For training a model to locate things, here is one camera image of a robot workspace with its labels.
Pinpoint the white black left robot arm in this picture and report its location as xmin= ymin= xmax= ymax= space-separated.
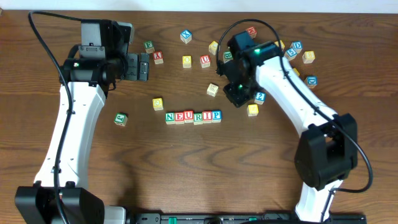
xmin=14 ymin=53 xmax=149 ymax=223

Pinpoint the yellow G wooden block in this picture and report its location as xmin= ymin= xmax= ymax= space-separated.
xmin=152 ymin=98 xmax=164 ymax=111

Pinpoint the red E wooden block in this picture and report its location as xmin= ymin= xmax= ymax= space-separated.
xmin=174 ymin=112 xmax=185 ymax=124

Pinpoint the red H wooden block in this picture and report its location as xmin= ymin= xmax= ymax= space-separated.
xmin=246 ymin=27 xmax=257 ymax=39

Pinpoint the yellow O wooden block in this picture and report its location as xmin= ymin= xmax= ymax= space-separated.
xmin=182 ymin=55 xmax=192 ymax=68

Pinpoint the green N wooden block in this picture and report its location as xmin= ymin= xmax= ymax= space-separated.
xmin=165 ymin=112 xmax=175 ymax=124

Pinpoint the blue D block upper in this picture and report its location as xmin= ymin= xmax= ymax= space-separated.
xmin=290 ymin=41 xmax=303 ymax=54

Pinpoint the green B wooden block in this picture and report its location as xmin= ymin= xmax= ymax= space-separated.
xmin=223 ymin=51 xmax=233 ymax=63

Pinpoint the blue 2 wooden block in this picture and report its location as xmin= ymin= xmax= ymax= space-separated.
xmin=254 ymin=91 xmax=266 ymax=105

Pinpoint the yellow 8 wooden block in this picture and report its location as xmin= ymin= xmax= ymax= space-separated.
xmin=302 ymin=50 xmax=316 ymax=64

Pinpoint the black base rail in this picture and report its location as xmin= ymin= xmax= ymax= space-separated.
xmin=133 ymin=212 xmax=368 ymax=224

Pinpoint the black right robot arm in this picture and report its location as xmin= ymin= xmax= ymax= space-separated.
xmin=217 ymin=40 xmax=358 ymax=223

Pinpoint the plain wood top block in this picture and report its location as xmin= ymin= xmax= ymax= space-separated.
xmin=206 ymin=83 xmax=219 ymax=97

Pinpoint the yellow block near D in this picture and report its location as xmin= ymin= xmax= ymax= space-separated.
xmin=274 ymin=40 xmax=285 ymax=51

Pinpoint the green F wooden block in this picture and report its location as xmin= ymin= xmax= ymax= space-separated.
xmin=144 ymin=40 xmax=155 ymax=54

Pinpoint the yellow block upper middle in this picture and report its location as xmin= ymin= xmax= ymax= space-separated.
xmin=208 ymin=40 xmax=218 ymax=55

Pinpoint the red X wooden block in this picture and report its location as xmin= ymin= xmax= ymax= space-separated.
xmin=152 ymin=51 xmax=164 ymax=64

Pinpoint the red u block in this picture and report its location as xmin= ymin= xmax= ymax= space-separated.
xmin=200 ymin=55 xmax=211 ymax=68
xmin=183 ymin=110 xmax=194 ymax=123

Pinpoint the blue P wooden block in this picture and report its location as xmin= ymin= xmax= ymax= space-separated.
xmin=211 ymin=110 xmax=222 ymax=123

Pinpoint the yellow S wooden block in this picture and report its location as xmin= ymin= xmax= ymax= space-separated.
xmin=247 ymin=104 xmax=259 ymax=117

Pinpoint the red I block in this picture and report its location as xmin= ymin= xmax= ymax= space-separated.
xmin=202 ymin=111 xmax=212 ymax=124

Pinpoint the blue d block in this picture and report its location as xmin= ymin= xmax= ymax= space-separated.
xmin=305 ymin=76 xmax=318 ymax=88
xmin=290 ymin=41 xmax=303 ymax=54

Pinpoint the green R wooden block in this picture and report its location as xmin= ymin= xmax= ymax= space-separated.
xmin=193 ymin=113 xmax=203 ymax=125

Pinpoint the yellow A wooden block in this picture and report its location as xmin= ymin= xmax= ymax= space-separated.
xmin=293 ymin=68 xmax=300 ymax=77

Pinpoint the blue X wooden block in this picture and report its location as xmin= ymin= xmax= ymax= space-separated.
xmin=180 ymin=29 xmax=192 ymax=44

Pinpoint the green J wooden block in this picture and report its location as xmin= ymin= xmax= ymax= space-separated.
xmin=114 ymin=113 xmax=128 ymax=126

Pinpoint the blue 5 wooden block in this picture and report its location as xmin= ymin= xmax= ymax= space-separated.
xmin=284 ymin=48 xmax=297 ymax=61

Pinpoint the blue D block lower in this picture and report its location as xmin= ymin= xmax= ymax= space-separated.
xmin=305 ymin=76 xmax=318 ymax=88

